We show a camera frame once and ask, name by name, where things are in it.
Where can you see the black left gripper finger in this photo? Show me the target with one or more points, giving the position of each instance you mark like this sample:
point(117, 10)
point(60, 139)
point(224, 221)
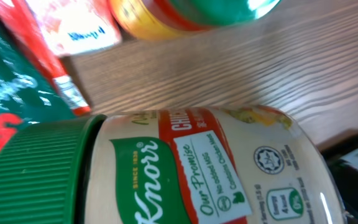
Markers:
point(342, 160)

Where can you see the green lid white jar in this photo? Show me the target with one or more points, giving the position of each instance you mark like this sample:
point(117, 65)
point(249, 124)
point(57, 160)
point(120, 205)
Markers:
point(227, 164)

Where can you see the red stick packet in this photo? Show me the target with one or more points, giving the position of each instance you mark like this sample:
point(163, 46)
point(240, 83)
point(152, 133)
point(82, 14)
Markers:
point(18, 19)

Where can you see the orange sauce bottle green cap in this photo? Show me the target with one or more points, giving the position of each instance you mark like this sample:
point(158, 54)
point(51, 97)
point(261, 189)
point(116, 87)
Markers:
point(171, 19)

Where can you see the green 3M product pouch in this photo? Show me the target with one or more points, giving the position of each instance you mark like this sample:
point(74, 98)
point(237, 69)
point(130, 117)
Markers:
point(25, 96)

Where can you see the small red white packet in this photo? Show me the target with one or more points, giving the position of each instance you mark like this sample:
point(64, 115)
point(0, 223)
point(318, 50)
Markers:
point(71, 27)

